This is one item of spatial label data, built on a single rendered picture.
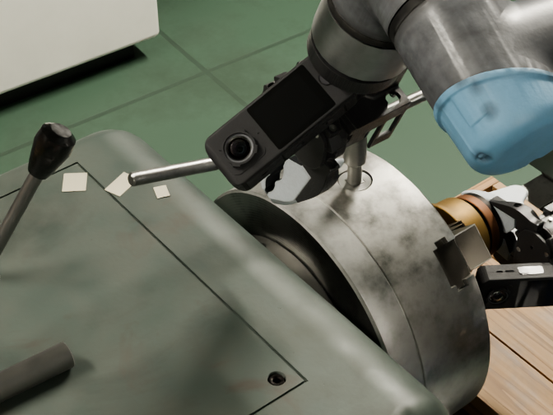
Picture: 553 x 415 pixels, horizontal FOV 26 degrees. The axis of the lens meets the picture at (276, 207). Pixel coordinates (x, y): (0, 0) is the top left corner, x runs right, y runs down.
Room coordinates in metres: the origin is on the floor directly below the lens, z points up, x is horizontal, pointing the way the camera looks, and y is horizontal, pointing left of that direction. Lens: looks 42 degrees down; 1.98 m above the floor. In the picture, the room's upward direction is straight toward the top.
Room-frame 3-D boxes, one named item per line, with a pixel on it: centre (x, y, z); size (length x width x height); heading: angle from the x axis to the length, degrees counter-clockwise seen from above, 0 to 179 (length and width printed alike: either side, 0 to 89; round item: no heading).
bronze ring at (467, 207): (0.97, -0.19, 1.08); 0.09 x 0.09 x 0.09; 40
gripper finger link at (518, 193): (1.02, -0.26, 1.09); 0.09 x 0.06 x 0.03; 38
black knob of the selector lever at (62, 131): (0.75, 0.18, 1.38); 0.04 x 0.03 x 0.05; 128
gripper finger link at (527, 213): (0.97, -0.27, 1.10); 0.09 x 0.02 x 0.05; 38
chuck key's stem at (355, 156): (0.88, -0.07, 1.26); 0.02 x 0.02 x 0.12
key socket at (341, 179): (0.88, -0.08, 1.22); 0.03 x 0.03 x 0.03
